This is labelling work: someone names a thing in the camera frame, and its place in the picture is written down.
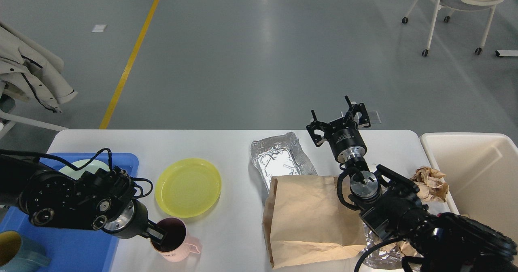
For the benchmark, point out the beige plastic bin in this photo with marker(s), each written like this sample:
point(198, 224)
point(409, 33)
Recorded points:
point(482, 172)

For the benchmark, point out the teal yellow mug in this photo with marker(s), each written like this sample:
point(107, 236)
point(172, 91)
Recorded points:
point(19, 253)

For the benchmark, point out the aluminium foil tray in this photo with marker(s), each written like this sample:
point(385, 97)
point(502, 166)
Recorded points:
point(280, 155)
point(387, 257)

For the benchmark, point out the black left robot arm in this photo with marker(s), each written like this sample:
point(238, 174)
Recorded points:
point(55, 193)

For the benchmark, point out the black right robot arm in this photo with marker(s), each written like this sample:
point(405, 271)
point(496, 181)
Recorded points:
point(388, 204)

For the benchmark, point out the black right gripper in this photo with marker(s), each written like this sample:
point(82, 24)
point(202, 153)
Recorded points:
point(342, 134)

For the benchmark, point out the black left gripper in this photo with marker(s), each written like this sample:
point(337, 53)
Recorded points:
point(134, 222)

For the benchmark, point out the brown paper bag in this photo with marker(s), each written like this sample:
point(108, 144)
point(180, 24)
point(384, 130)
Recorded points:
point(304, 222)

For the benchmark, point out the pink mug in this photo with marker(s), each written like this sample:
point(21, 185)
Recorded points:
point(177, 244)

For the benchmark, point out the beige jacket on chair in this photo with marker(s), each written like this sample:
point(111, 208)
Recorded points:
point(31, 71)

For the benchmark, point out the crumpled brown paper ball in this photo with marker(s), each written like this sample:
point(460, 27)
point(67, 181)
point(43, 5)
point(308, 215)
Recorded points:
point(431, 184)

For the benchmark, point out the blue plastic tray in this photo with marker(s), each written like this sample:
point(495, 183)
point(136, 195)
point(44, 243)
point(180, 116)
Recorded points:
point(72, 250)

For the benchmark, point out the yellow plastic plate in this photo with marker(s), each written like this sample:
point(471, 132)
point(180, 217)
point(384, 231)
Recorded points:
point(188, 188)

